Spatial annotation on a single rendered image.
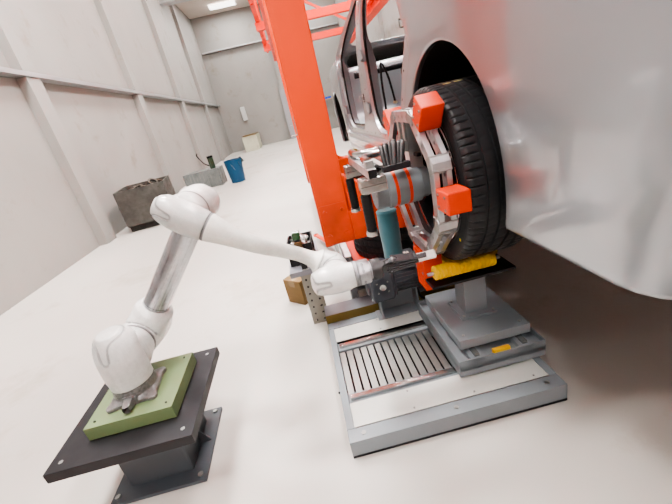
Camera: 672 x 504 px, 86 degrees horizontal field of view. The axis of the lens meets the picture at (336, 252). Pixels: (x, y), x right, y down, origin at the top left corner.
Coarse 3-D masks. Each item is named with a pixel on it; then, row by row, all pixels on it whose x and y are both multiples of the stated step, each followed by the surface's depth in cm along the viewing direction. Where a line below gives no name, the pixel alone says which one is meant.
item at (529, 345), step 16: (432, 320) 174; (448, 336) 161; (512, 336) 149; (528, 336) 150; (448, 352) 153; (464, 352) 148; (480, 352) 144; (496, 352) 142; (512, 352) 143; (528, 352) 144; (544, 352) 145; (464, 368) 143; (480, 368) 144
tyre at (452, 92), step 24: (456, 96) 114; (480, 96) 113; (456, 120) 109; (480, 120) 108; (456, 144) 109; (480, 144) 107; (480, 168) 108; (480, 192) 109; (504, 192) 110; (480, 216) 113; (504, 216) 114; (456, 240) 129; (480, 240) 121; (504, 240) 125
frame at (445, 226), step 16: (400, 112) 128; (416, 128) 116; (432, 144) 117; (432, 160) 111; (448, 160) 110; (432, 176) 113; (448, 176) 112; (432, 192) 116; (400, 208) 164; (416, 224) 160; (448, 224) 118; (416, 240) 151; (432, 240) 129; (448, 240) 128
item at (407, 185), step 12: (408, 168) 135; (420, 168) 135; (396, 180) 132; (408, 180) 132; (420, 180) 133; (384, 192) 133; (396, 192) 133; (408, 192) 133; (420, 192) 134; (384, 204) 136; (396, 204) 137
